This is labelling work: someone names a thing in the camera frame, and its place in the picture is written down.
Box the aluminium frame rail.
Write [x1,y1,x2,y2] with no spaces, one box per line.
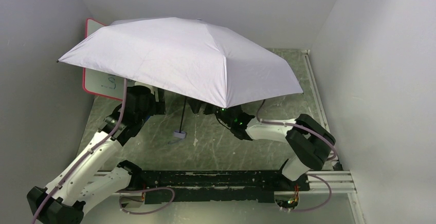
[56,170,357,196]

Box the red framed whiteboard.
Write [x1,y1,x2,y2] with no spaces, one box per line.
[82,18,128,101]

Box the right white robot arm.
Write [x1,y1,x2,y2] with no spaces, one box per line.
[203,104,337,181]

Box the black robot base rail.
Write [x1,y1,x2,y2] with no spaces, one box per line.
[125,170,310,204]

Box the light purple folding umbrella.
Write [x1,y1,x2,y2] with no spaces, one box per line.
[56,17,304,144]

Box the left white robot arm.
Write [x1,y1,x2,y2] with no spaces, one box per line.
[27,83,166,223]

